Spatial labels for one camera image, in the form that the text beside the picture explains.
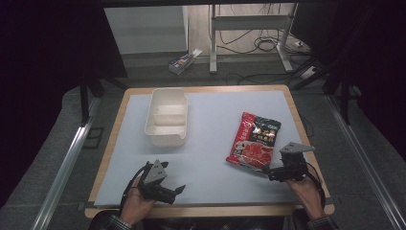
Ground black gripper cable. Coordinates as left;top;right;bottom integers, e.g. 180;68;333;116
119;162;151;215
304;161;327;210

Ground white panel board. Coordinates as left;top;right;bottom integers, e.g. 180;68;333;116
103;5;190;56

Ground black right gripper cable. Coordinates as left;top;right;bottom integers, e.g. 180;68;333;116
304;161;327;210

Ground pale blue table mat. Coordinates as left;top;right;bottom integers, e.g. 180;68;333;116
93;90;308;208

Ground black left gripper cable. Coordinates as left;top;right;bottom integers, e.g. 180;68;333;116
119;162;151;215

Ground black floor cables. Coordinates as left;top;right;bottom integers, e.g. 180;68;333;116
216;3;315;86

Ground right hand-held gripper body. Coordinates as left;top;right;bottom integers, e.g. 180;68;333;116
279;141;317;183

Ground black tripod stand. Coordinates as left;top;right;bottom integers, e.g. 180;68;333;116
78;71;128;127
288;6;377;127

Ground red seasoning packet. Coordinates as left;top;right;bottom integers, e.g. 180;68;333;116
225;111;282;173

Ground white plastic bin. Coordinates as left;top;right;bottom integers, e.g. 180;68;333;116
144;87;189;149

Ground white metal desk frame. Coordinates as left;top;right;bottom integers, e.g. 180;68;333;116
208;3;300;75

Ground black floor frame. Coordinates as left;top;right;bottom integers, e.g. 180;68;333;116
82;126;105;150

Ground person's left hand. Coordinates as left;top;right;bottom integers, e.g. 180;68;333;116
119;176;158;226

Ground person's right hand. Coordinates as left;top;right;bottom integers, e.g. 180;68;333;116
285;176;326;222

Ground aluminium floor rail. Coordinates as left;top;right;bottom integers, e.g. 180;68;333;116
30;95;102;230
325;94;406;230

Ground white power strip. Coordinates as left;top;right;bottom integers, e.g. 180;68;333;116
300;65;318;81

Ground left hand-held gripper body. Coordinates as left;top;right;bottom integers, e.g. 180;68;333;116
137;158;177;205

